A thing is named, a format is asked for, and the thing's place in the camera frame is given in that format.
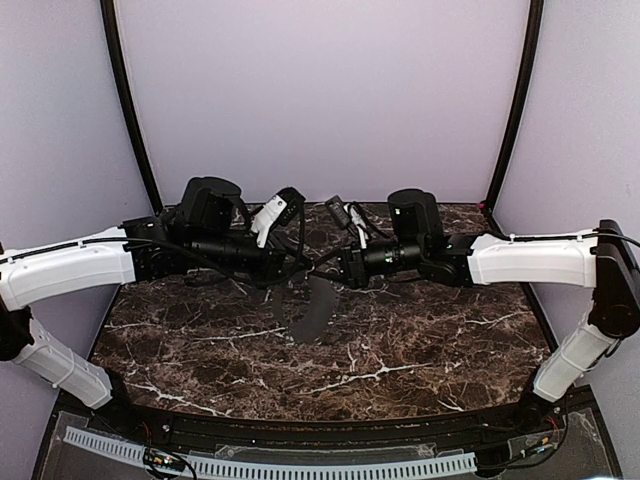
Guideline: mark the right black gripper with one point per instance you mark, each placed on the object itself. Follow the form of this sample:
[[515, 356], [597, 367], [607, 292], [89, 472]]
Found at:
[[354, 270]]

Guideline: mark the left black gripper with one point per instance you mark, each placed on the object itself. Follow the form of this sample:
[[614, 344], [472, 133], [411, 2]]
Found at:
[[274, 267]]

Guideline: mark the translucent ring plate with keyrings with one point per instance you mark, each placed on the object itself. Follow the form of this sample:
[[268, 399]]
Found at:
[[322, 304]]

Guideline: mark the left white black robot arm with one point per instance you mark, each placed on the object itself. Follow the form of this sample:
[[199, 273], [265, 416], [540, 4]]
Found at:
[[211, 227]]

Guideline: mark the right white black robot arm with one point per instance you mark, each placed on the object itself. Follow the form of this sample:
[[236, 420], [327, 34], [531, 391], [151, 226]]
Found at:
[[599, 259]]

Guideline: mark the small circuit board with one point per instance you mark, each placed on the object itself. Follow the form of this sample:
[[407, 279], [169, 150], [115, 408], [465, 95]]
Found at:
[[161, 461]]

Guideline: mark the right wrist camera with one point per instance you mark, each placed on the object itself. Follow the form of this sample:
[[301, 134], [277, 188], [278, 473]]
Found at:
[[347, 217]]

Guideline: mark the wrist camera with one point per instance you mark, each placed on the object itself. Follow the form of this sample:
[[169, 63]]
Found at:
[[280, 210], [347, 217]]

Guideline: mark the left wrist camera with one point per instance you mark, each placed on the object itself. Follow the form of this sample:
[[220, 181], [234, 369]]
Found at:
[[280, 210]]

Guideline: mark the black front rail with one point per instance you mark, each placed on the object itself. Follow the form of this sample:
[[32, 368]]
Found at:
[[183, 430]]

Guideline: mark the white slotted cable duct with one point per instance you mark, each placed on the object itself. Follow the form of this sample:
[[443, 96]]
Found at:
[[234, 462]]

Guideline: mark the left black frame post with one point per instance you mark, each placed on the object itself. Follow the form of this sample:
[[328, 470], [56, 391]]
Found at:
[[127, 106]]

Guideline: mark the black frame post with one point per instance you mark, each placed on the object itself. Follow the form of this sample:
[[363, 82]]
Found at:
[[521, 89], [127, 106]]

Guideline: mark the right black frame post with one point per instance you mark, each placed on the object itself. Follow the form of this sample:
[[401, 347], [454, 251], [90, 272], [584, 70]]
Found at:
[[521, 89]]

